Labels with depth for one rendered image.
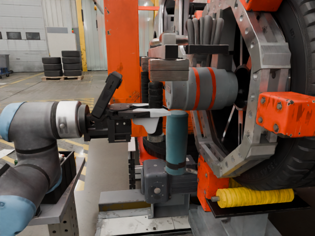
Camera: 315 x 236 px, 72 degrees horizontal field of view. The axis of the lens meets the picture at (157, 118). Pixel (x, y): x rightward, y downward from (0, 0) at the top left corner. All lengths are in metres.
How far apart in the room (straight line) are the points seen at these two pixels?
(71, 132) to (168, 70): 0.26
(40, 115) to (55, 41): 11.31
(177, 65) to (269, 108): 0.21
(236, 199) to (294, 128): 0.38
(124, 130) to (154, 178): 0.59
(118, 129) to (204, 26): 0.30
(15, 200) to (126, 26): 0.88
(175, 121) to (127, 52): 0.47
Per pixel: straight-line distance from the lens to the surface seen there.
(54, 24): 13.94
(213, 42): 0.51
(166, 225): 1.30
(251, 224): 1.01
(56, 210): 0.87
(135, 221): 1.32
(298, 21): 0.57
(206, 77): 0.67
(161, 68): 0.50
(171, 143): 0.86
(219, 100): 0.69
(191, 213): 1.27
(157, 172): 1.09
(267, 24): 0.58
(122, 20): 1.13
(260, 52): 0.50
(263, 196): 0.81
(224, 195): 0.75
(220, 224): 1.12
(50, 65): 9.12
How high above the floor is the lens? 0.96
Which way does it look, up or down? 16 degrees down
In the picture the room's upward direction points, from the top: straight up
